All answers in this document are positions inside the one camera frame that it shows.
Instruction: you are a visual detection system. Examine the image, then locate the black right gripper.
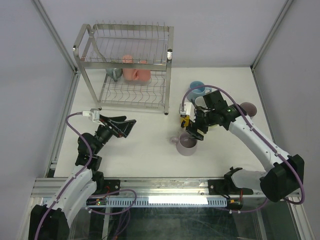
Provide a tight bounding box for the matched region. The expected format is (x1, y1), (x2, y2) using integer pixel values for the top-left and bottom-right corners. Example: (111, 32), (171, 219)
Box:
(185, 107), (216, 141)

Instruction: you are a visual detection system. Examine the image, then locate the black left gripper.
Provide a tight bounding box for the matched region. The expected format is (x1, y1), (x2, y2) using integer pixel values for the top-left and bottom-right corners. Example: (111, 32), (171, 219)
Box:
(92, 114), (136, 155)

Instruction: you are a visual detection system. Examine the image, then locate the lilac mug with handle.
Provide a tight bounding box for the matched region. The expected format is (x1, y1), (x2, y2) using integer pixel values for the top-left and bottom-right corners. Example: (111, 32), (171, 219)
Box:
(169, 132), (198, 157)

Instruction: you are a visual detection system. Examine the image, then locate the grey-blue round ceramic cup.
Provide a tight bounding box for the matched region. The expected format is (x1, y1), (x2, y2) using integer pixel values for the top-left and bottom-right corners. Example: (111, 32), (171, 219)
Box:
(105, 67), (123, 82)

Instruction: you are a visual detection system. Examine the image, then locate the tall pink cup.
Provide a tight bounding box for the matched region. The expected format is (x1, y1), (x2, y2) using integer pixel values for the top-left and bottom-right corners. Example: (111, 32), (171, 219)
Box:
(122, 54), (139, 81)

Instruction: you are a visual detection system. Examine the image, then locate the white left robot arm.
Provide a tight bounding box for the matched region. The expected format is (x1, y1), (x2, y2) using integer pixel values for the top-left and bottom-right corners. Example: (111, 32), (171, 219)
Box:
(28, 109), (137, 240)

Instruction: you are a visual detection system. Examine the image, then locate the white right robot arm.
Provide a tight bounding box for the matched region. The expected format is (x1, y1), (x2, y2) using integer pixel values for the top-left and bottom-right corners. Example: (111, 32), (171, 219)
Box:
(179, 90), (305, 203)

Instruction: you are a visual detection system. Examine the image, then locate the stainless steel dish rack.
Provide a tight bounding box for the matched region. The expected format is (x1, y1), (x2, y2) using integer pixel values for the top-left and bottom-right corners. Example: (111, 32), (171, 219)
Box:
(72, 22), (174, 115)

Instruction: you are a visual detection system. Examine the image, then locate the pale green mug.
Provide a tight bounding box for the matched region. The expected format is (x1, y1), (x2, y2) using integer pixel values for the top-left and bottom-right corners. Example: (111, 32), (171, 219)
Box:
(208, 124), (219, 131)

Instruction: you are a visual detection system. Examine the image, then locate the grey white small mug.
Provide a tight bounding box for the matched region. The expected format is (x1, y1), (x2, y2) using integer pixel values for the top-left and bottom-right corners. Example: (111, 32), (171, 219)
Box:
(194, 96), (208, 109)

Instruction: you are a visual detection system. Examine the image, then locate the light blue mug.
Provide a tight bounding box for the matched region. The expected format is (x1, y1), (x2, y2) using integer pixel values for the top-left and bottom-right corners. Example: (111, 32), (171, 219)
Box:
(187, 81), (212, 101)

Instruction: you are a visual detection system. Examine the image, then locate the yellow mug black handle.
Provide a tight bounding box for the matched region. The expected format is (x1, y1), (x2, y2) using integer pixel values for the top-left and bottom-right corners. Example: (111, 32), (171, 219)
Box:
(180, 115), (191, 128)

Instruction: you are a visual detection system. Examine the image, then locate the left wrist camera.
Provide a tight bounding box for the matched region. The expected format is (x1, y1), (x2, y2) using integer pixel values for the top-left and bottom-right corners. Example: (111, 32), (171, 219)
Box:
(80, 108), (104, 126)

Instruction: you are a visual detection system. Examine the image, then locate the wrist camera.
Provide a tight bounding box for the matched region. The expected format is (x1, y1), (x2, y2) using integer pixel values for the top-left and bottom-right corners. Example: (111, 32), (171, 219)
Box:
(179, 102), (195, 119)
(80, 108), (104, 126)

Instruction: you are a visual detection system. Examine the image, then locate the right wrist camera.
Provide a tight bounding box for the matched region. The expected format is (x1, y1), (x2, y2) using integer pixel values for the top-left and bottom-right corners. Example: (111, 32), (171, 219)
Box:
(179, 102), (195, 119)

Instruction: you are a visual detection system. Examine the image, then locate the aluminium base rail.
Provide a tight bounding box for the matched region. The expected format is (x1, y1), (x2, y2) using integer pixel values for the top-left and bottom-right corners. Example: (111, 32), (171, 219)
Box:
(32, 176), (300, 201)

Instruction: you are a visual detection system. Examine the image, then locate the lilac mug black handle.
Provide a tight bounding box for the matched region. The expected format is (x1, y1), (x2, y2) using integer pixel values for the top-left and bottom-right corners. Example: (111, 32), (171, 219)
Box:
(240, 102), (258, 119)

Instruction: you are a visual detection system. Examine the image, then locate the white slotted cable duct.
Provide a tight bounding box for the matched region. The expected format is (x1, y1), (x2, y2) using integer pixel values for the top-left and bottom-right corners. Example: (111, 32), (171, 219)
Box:
(41, 197), (228, 208)

